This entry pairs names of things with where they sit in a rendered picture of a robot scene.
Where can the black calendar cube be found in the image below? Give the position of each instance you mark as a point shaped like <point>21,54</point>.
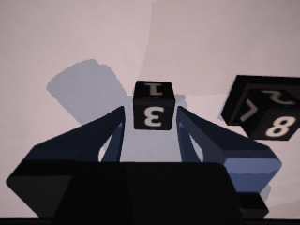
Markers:
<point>153,105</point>
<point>269,115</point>

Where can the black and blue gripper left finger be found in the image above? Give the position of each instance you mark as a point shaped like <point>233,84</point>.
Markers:
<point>83,143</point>

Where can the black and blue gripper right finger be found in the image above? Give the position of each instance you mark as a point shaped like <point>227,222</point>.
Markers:
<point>250,164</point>

